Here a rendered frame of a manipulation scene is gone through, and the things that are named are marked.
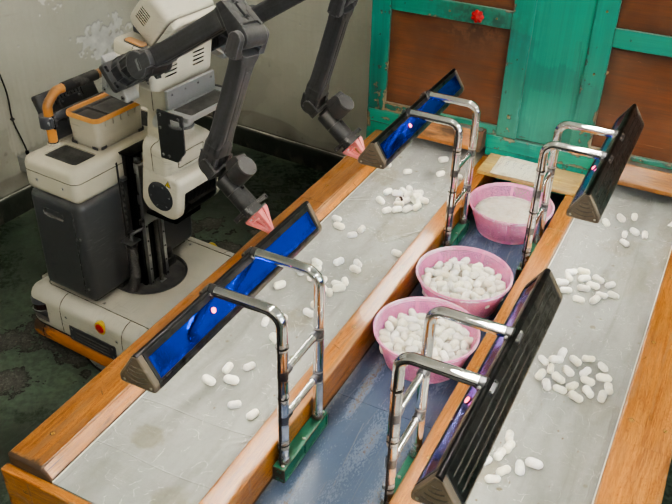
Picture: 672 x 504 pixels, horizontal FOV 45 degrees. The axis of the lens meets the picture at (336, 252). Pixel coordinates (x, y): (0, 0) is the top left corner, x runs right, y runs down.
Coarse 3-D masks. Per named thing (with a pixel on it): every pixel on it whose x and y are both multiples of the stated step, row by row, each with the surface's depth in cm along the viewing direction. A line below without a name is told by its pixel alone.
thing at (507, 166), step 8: (504, 160) 279; (512, 160) 280; (520, 160) 280; (496, 168) 274; (504, 168) 274; (512, 168) 275; (520, 168) 275; (528, 168) 275; (512, 176) 270; (520, 176) 270; (528, 176) 270
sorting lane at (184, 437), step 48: (432, 192) 267; (336, 240) 242; (384, 240) 242; (288, 288) 221; (240, 336) 203; (288, 336) 204; (192, 384) 189; (240, 384) 189; (144, 432) 176; (192, 432) 176; (240, 432) 176; (96, 480) 164; (144, 480) 165; (192, 480) 165
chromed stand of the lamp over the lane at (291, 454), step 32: (256, 256) 167; (224, 288) 156; (320, 288) 163; (320, 320) 168; (320, 352) 173; (288, 384) 161; (320, 384) 178; (288, 416) 165; (320, 416) 183; (288, 448) 170
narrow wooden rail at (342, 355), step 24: (456, 216) 254; (432, 240) 238; (408, 264) 227; (432, 264) 244; (384, 288) 218; (408, 288) 228; (360, 312) 209; (336, 336) 200; (360, 336) 201; (336, 360) 193; (360, 360) 207; (336, 384) 195; (312, 408) 185; (264, 432) 173; (240, 456) 167; (264, 456) 168; (240, 480) 162; (264, 480) 170
